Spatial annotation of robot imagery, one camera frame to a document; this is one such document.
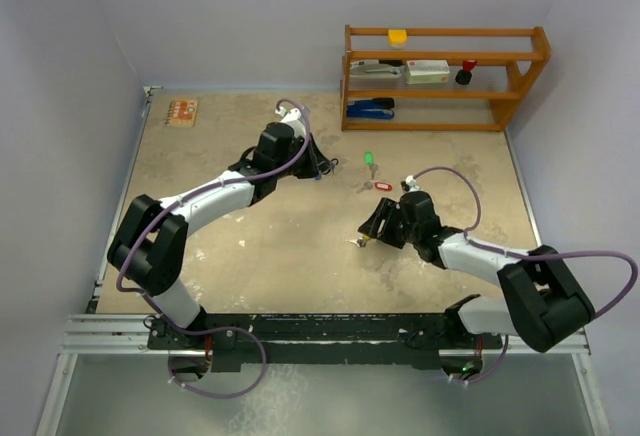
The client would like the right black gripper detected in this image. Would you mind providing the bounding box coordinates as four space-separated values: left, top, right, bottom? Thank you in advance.
359 197 420 249

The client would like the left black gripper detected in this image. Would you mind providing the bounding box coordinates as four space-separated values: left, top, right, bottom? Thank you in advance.
273 133 331 180

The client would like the black s-shaped carabiner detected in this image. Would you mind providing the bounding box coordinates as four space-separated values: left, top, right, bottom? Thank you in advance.
320 158 339 175

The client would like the yellow tagged key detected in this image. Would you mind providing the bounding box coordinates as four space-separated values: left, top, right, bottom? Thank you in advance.
347 236 370 248

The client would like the green tagged key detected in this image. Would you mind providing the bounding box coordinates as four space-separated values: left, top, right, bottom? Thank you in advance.
364 151 378 180

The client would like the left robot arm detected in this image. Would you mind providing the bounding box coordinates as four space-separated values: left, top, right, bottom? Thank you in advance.
107 122 338 348

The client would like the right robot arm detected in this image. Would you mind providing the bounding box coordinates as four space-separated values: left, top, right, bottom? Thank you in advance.
358 191 596 353

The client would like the red tagged key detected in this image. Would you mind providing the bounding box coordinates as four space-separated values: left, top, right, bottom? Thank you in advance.
356 181 393 194

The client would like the orange spiral notepad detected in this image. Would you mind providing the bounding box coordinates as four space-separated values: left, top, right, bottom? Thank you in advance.
165 99 199 128

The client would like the blue black stapler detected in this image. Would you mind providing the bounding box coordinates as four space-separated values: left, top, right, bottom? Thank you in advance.
346 97 395 120

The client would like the white grey stapler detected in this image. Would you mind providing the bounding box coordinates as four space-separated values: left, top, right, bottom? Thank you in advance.
349 59 404 79

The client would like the white red box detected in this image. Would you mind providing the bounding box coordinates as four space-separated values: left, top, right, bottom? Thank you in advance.
404 60 450 85

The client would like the red black stamp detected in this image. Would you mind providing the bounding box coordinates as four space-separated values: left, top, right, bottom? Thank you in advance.
455 60 477 86

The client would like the yellow lidded container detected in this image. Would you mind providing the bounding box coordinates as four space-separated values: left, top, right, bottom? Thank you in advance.
387 28 408 49

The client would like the wooden shelf rack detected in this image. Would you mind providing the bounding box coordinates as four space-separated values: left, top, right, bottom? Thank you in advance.
340 26 552 132

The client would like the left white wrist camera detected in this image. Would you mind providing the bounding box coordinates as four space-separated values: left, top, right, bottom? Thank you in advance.
275 106 307 137

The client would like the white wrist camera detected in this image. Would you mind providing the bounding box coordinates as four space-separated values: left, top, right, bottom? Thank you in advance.
401 175 421 193
275 106 307 137

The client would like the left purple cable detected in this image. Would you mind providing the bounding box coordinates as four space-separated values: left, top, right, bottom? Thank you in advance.
115 98 314 332

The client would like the purple cable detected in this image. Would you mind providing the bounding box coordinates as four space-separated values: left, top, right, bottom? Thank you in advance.
410 165 639 320
115 98 314 332

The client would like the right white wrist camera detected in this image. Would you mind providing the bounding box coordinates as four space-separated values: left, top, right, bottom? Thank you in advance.
401 175 421 193

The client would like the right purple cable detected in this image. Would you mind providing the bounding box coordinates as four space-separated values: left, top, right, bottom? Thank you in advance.
410 165 639 320

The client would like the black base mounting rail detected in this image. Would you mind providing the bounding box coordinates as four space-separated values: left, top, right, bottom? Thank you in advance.
145 313 503 373

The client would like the aluminium frame rail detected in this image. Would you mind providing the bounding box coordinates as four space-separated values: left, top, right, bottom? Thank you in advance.
57 313 156 356

